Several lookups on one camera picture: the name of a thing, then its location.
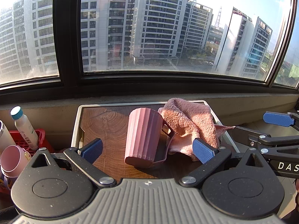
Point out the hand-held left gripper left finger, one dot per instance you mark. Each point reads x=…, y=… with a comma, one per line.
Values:
x=92, y=150

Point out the dark window frame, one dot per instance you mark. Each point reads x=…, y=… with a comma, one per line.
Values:
x=70, y=51

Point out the pink ribbed cup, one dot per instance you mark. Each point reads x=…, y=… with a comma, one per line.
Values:
x=142, y=135

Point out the pink lidded kids cup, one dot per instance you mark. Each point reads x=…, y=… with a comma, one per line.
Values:
x=11, y=161

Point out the red plastic basket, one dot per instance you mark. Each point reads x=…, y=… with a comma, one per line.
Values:
x=41, y=135

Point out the wooden tray with white rim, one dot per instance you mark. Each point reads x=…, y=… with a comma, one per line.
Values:
x=105, y=126

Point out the white steel tumbler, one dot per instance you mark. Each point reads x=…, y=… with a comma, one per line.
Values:
x=4, y=137

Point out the pink fluffy towel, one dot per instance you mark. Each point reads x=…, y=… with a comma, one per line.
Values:
x=189, y=121

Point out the concrete window sill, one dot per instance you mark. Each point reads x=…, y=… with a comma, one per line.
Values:
x=46, y=102

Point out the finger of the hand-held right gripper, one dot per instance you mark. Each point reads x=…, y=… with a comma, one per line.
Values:
x=278, y=119
x=247, y=136

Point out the white bottle with teal cap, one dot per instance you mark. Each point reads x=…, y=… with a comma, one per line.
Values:
x=24, y=129

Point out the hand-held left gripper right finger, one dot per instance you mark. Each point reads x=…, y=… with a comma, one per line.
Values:
x=203, y=152

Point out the row of apartment buildings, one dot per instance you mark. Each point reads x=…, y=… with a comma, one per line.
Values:
x=158, y=28

